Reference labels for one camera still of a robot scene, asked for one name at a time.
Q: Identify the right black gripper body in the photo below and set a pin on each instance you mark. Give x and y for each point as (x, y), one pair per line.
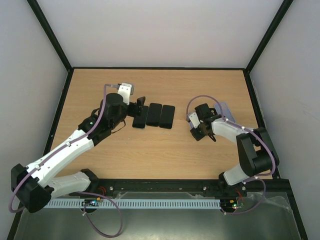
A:
(200, 132)

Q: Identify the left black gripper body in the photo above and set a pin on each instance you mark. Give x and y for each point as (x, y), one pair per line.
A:
(135, 109)

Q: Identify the black bare phone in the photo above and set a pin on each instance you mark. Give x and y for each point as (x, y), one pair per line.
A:
(139, 122)

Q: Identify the lilac phone case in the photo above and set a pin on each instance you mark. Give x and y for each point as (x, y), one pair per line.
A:
(226, 111)

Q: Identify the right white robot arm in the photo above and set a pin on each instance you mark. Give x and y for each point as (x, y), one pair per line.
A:
(256, 152)

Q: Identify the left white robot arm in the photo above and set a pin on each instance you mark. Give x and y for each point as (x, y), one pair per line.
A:
(36, 184)

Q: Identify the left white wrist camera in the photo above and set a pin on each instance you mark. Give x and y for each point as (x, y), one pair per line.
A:
(126, 90)

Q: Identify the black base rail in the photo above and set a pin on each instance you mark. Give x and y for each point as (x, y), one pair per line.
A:
(206, 188)

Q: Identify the grey slotted cable duct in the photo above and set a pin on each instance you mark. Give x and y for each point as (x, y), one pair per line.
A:
(197, 204)

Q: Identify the black metal frame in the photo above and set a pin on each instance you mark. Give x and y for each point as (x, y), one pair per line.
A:
(275, 184)

